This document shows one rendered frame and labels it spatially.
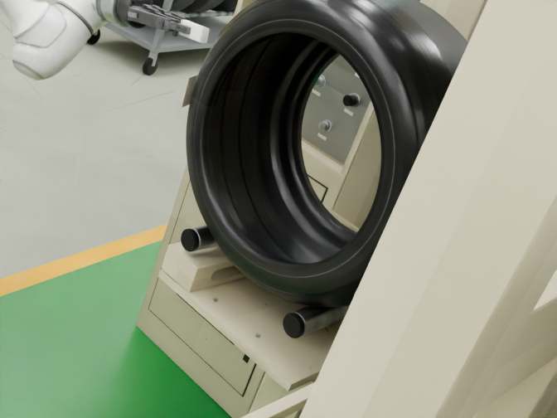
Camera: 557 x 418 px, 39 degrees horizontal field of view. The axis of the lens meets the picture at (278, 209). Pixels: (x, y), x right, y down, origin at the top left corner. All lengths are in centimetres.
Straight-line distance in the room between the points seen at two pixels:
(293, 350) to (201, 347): 110
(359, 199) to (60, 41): 72
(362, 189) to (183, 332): 111
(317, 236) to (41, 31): 72
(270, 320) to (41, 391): 107
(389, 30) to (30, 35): 83
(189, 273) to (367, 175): 44
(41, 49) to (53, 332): 118
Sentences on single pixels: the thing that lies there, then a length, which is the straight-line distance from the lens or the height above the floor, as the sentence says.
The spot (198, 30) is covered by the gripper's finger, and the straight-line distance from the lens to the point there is 160.
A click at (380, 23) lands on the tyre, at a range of 124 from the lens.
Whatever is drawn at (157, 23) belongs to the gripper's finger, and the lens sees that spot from 164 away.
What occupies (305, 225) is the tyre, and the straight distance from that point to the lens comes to 164.
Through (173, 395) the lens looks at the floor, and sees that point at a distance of 257.
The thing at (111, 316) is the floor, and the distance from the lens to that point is 282.
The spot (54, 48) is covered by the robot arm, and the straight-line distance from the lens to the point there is 177.
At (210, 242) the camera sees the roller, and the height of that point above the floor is 90.
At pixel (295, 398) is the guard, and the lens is 105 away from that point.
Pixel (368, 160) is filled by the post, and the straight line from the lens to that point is 167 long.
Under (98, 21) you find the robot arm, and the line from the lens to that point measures 182.
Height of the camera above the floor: 162
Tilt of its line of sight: 24 degrees down
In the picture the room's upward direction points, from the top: 21 degrees clockwise
